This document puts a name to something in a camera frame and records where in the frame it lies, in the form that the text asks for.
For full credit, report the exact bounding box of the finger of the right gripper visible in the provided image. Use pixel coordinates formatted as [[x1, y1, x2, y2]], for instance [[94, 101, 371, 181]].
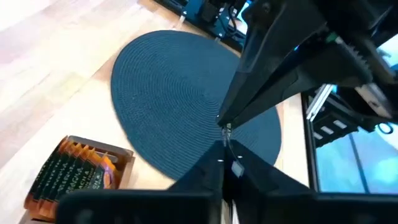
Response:
[[216, 0, 327, 127], [231, 39, 373, 129]]

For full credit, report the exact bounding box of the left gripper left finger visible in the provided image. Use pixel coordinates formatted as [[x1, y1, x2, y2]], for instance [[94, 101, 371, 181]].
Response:
[[167, 139, 225, 224]]

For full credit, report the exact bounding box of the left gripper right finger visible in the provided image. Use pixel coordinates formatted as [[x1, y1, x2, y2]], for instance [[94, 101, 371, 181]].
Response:
[[229, 139, 312, 224]]

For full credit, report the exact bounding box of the purple tea packet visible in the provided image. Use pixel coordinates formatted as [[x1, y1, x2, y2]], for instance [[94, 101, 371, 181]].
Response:
[[221, 123, 246, 179]]

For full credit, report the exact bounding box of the wooden three-compartment tray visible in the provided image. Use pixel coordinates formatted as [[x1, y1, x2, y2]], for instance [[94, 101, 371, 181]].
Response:
[[18, 135, 136, 224]]

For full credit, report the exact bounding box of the round dark woven placemat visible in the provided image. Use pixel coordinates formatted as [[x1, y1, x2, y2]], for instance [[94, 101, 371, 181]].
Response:
[[110, 30, 282, 181]]

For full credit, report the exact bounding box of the silver frame bracket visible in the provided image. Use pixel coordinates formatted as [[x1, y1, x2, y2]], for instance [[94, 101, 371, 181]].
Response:
[[306, 83, 335, 122]]

